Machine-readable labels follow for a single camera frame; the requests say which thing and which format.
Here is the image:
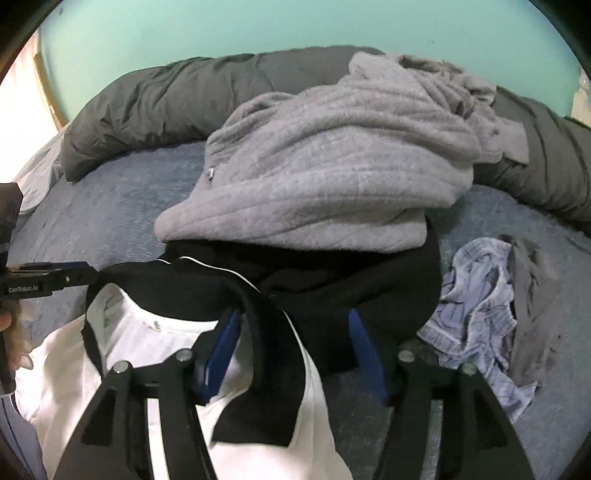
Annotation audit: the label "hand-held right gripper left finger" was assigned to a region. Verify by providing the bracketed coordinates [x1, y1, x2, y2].
[54, 308, 243, 480]

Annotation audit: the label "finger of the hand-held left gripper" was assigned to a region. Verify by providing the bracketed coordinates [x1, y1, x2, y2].
[13, 261, 96, 274]
[45, 270, 101, 293]

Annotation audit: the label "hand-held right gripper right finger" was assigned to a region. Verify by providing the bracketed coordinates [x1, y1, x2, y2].
[348, 308, 536, 480]

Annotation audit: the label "white polo shirt black trim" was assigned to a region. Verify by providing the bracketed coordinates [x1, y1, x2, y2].
[28, 256, 354, 480]

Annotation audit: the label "person's left hand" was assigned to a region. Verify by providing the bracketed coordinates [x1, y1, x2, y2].
[0, 308, 32, 371]

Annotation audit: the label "black garment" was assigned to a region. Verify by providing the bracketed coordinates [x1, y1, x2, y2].
[161, 222, 443, 376]

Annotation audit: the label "blue checked boxer shorts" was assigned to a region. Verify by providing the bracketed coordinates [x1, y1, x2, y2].
[417, 237, 539, 424]

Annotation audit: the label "dark grey crumpled garment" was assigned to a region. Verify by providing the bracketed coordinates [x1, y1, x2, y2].
[495, 232, 565, 389]

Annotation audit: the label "wooden window trim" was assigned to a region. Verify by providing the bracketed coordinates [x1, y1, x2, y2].
[34, 50, 71, 131]

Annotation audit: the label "dark grey rolled duvet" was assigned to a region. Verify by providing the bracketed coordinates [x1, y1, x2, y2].
[60, 45, 591, 223]

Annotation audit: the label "grey knit sweater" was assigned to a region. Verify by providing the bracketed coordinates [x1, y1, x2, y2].
[154, 51, 530, 256]

